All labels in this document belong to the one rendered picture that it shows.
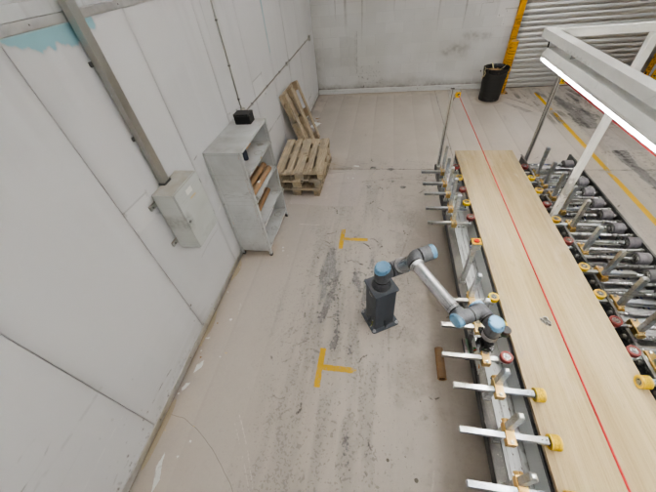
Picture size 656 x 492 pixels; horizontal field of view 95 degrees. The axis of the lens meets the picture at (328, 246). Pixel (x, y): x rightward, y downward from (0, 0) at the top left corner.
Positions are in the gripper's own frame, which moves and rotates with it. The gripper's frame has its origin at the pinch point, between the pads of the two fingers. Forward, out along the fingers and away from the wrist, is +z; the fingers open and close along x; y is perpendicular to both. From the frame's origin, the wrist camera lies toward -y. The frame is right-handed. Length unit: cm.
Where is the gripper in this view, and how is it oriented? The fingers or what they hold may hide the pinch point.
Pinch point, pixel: (479, 348)
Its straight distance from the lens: 234.6
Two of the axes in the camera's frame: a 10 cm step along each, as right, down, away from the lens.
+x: 9.9, 0.4, -1.6
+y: -1.5, 7.1, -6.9
